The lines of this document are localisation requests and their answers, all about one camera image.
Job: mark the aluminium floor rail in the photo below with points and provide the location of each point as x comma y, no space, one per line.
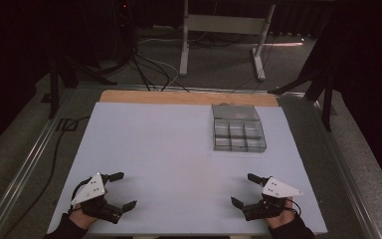
344,172
20,176

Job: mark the white metal stand frame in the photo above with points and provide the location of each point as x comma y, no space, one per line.
224,25

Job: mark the dark equipment rack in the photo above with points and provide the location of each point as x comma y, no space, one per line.
124,16

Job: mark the black tripod stand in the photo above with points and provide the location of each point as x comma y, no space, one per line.
321,83
66,71

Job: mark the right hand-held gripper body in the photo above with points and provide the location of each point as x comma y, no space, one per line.
272,199

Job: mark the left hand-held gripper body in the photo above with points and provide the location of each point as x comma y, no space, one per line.
94,192

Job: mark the clear plastic compartment box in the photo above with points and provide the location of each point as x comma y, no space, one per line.
238,131

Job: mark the white table cover sheet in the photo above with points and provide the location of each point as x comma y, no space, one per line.
165,159

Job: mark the person's right hand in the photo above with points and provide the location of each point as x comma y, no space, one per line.
282,217

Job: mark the person's left hand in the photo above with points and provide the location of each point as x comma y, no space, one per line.
79,217

